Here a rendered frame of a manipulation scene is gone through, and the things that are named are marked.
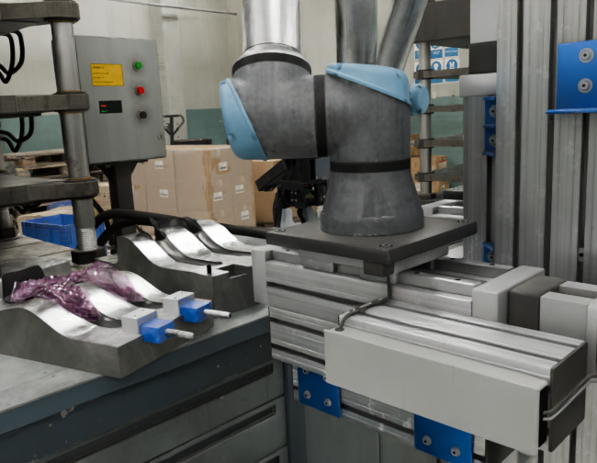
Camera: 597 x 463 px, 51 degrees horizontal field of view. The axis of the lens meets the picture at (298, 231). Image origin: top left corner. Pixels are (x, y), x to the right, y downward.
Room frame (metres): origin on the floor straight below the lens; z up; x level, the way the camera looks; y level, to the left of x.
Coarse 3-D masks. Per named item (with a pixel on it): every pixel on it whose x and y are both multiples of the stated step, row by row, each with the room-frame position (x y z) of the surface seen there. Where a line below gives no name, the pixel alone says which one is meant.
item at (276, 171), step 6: (282, 162) 1.29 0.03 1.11; (276, 168) 1.31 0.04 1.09; (282, 168) 1.29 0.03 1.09; (288, 168) 1.29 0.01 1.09; (264, 174) 1.34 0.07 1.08; (270, 174) 1.32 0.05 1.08; (276, 174) 1.31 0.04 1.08; (282, 174) 1.30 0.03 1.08; (258, 180) 1.35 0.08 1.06; (264, 180) 1.34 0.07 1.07; (270, 180) 1.32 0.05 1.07; (276, 180) 1.33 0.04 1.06; (258, 186) 1.35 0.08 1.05; (264, 186) 1.34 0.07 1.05; (270, 186) 1.34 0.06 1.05
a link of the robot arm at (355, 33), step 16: (336, 0) 1.11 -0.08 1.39; (352, 0) 1.09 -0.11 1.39; (368, 0) 1.10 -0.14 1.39; (336, 16) 1.12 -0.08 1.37; (352, 16) 1.10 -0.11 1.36; (368, 16) 1.11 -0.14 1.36; (336, 32) 1.14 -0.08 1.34; (352, 32) 1.11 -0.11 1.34; (368, 32) 1.11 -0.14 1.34; (336, 48) 1.15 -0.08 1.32; (352, 48) 1.12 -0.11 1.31; (368, 48) 1.12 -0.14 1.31
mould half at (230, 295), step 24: (120, 240) 1.46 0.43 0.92; (144, 240) 1.44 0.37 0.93; (192, 240) 1.50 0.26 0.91; (216, 240) 1.53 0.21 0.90; (120, 264) 1.47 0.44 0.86; (144, 264) 1.39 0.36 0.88; (168, 264) 1.36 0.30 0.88; (240, 264) 1.30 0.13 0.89; (168, 288) 1.33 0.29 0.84; (192, 288) 1.26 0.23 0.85; (216, 288) 1.22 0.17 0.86; (240, 288) 1.26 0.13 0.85
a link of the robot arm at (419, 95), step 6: (414, 84) 1.54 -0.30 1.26; (420, 84) 1.53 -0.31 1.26; (414, 90) 1.51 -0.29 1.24; (420, 90) 1.51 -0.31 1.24; (426, 90) 1.54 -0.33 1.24; (414, 96) 1.50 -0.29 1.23; (420, 96) 1.51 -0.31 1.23; (426, 96) 1.54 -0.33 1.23; (414, 102) 1.50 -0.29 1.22; (420, 102) 1.51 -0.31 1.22; (426, 102) 1.54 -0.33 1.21; (414, 108) 1.51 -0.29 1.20; (420, 108) 1.51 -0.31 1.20; (426, 108) 1.54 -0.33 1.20; (414, 114) 1.53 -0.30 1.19; (420, 114) 1.53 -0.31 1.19
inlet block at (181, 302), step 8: (168, 296) 1.11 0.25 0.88; (176, 296) 1.11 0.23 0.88; (184, 296) 1.11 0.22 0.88; (192, 296) 1.12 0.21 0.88; (168, 304) 1.10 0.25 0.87; (176, 304) 1.09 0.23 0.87; (184, 304) 1.10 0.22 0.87; (192, 304) 1.10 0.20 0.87; (200, 304) 1.09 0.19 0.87; (208, 304) 1.10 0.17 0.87; (168, 312) 1.10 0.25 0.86; (176, 312) 1.09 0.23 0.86; (184, 312) 1.08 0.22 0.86; (192, 312) 1.08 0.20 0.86; (200, 312) 1.08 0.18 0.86; (208, 312) 1.08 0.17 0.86; (216, 312) 1.07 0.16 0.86; (224, 312) 1.06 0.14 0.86; (184, 320) 1.08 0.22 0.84; (192, 320) 1.08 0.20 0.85; (200, 320) 1.08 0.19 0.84
